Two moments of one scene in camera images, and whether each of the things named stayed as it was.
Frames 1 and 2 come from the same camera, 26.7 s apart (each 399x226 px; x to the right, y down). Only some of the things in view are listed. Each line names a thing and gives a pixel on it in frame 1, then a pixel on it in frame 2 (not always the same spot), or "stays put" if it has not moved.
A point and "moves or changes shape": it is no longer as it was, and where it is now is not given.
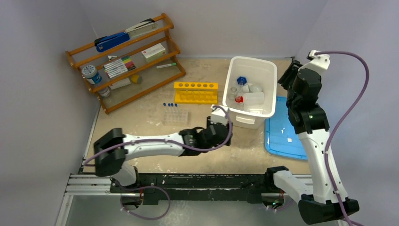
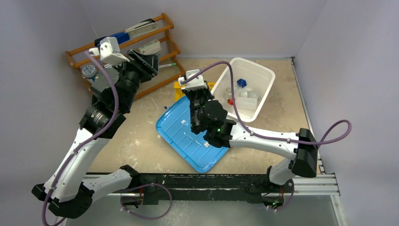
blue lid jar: [90, 72] stays put
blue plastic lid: [281, 136] → [174, 125]
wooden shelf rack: [121, 69] stays put
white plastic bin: [259, 72] moves or changes shape
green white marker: [166, 65] stays put
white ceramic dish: [254, 88] → [252, 94]
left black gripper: [209, 123] → [147, 65]
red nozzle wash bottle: [253, 98] → [230, 101]
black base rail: [195, 188] stays put
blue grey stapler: [102, 43] stays put
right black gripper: [287, 74] → [197, 94]
